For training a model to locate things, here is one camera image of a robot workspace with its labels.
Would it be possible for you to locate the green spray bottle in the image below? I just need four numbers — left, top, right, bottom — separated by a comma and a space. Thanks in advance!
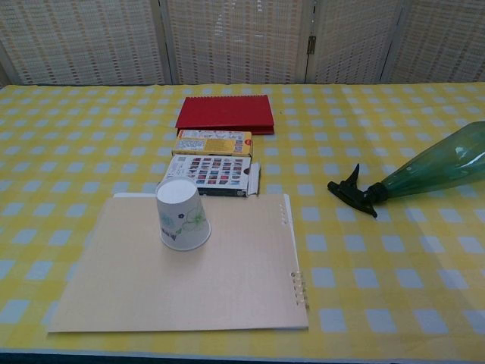
327, 121, 485, 218

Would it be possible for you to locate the yellow checkered tablecloth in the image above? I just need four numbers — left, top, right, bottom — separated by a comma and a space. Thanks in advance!
0, 81, 485, 359

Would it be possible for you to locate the beige ring binder notebook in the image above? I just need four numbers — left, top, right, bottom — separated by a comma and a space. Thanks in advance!
47, 193, 310, 334

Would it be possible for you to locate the white floral paper cup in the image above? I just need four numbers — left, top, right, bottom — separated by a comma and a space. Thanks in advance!
155, 177, 212, 253

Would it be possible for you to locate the white box with picture grid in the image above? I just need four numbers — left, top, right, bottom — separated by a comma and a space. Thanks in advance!
164, 154, 262, 198

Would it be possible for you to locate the red spiral notebook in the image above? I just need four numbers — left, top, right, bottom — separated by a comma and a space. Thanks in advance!
175, 96, 275, 137

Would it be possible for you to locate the woven folding screen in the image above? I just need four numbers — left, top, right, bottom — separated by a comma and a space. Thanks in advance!
0, 0, 485, 86

